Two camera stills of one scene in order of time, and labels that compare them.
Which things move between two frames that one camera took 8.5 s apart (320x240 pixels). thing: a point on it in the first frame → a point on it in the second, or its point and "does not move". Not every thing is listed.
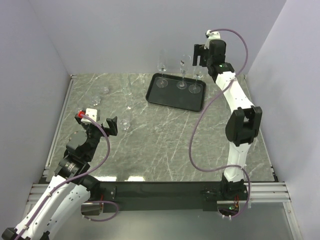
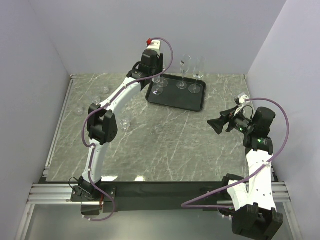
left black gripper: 112,130 → 160,63
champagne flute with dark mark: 184,62 does not move
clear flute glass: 198,73 does not move
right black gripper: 199,50 → 218,124
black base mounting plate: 134,196 does not move
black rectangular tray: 177,92 does not move
